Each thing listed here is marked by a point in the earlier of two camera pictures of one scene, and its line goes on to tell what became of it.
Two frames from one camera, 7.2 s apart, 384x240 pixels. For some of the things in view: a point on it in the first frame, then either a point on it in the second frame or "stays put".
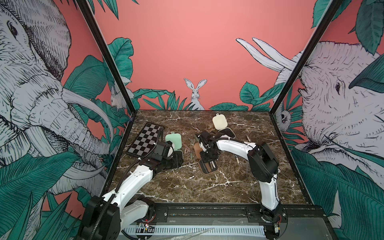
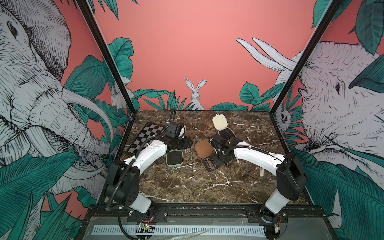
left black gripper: [176, 158] -> [187, 143]
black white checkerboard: [145, 141] stays put
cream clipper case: [219, 123] stays put
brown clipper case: [206, 168] stays put
